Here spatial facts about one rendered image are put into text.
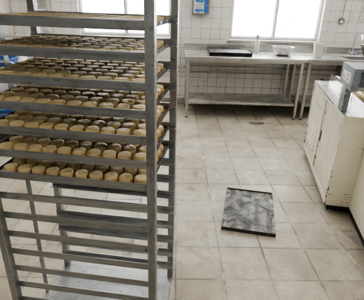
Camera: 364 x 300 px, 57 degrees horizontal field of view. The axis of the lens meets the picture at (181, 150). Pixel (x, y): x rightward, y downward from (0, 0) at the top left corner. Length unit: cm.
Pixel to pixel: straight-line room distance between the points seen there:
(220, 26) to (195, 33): 40
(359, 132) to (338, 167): 31
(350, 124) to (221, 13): 329
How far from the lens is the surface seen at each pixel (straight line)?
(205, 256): 239
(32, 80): 121
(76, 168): 138
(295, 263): 248
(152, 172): 114
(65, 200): 135
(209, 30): 552
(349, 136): 279
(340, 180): 293
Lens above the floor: 157
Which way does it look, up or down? 24 degrees down
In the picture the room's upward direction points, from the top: 2 degrees clockwise
